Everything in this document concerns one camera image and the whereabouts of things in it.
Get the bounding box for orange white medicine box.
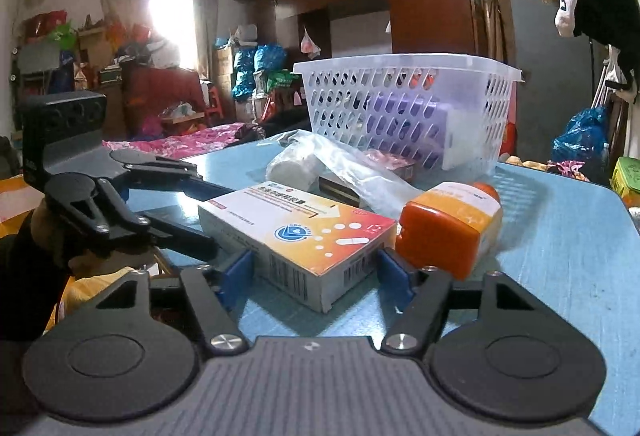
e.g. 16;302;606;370
198;182;397;314

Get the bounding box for orange medicine bottle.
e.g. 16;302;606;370
395;182;503;280

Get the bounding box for clear plastic bag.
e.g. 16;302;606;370
271;130;422;219

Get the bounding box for white plastic laundry basket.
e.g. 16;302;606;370
293;54;522;182

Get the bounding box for purple tissue pack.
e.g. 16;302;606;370
344;92;497;172

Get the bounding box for red book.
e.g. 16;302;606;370
363;149;416;182

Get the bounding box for person hand holding gripper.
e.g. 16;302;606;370
29;200;156;333

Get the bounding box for pink floral bedsheet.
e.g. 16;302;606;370
103;122;253;160

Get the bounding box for red cloth covered furniture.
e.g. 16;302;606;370
122;62;206;137

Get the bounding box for white rolled socks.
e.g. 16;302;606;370
266;144;326;191

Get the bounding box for black clothing pile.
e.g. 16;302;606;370
234;107;311;144

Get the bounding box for window curtain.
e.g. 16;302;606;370
100;0;218;78

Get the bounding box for blue plastic bags stack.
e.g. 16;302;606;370
231;43;300;102

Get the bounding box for yellow patterned blanket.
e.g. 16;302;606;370
500;156;549;172

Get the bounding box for green yellow box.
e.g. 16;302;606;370
611;156;640;208

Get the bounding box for blue plastic bag right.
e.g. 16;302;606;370
551;107;608;162

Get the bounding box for grey door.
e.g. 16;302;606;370
510;0;592;162

